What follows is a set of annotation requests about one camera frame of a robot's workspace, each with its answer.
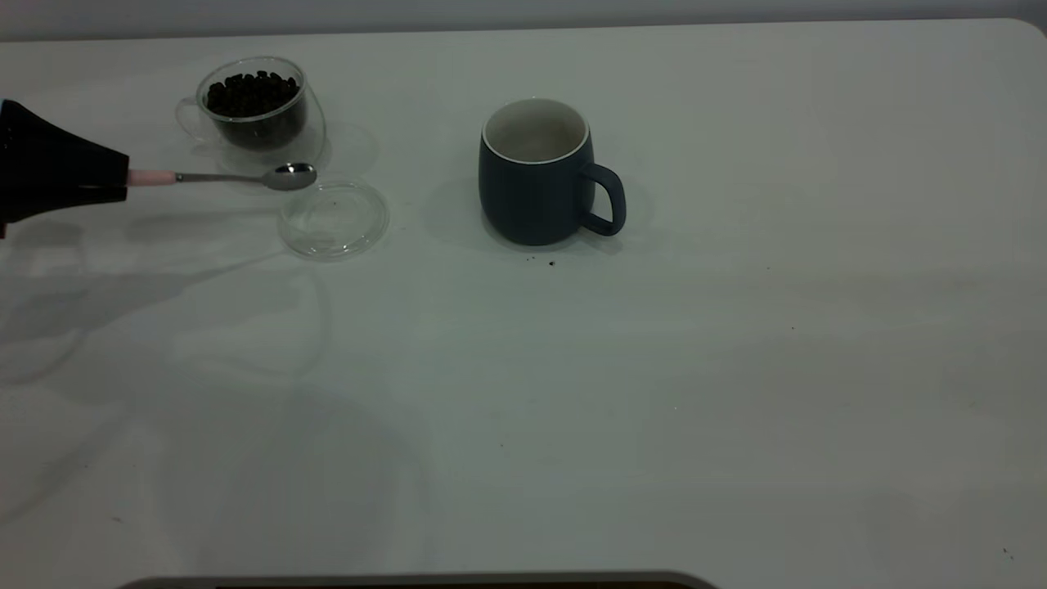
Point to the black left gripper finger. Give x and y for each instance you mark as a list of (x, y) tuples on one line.
[(41, 203), (49, 159)]

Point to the pile of dark coffee beans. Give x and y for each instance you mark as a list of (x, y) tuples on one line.
[(253, 102)]

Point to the clear round glass lid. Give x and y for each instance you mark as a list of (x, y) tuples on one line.
[(335, 221)]

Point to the clear double-wall glass cup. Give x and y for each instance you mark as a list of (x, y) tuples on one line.
[(274, 139)]

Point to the dark grey ceramic mug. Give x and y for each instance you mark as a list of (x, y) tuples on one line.
[(532, 200)]

